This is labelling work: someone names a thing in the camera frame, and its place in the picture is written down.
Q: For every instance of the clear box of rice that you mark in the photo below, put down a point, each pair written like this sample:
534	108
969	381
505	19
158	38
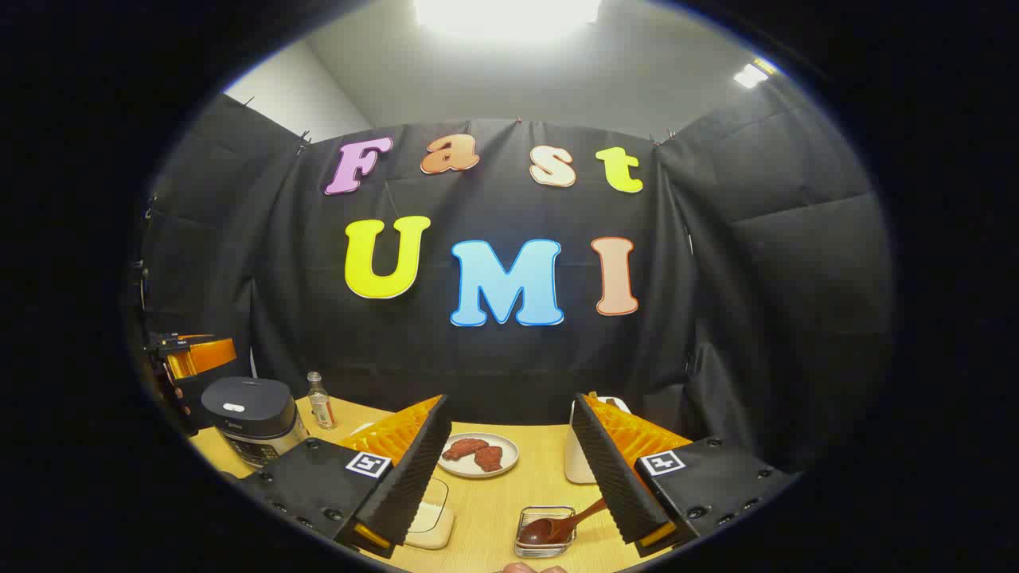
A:
434	525

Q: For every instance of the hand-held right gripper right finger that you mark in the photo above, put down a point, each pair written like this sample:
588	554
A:
609	469

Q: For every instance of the black backdrop cloth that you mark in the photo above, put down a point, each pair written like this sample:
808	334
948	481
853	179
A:
493	366

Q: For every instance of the white toaster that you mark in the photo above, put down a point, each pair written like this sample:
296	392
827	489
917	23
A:
577	465

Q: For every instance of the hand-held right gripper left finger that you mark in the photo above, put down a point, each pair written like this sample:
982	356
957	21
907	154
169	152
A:
414	477

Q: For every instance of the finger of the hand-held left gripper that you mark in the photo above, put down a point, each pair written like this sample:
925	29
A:
203	356

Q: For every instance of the dark grey rice cooker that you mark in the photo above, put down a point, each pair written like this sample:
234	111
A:
247	414

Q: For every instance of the small glass bottle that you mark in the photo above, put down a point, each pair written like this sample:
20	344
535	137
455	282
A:
322	410

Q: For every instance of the brown wooden spoon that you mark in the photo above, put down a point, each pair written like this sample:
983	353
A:
557	529

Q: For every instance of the clear chopstick holder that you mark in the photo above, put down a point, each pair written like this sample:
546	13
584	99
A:
521	517

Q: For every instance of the small ceiling light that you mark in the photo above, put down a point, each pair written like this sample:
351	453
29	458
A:
751	75

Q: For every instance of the white round plate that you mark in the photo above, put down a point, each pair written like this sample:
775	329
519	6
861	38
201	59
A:
508	458

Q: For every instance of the red meat piece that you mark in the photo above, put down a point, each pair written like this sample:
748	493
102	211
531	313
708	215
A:
489	459
462	449

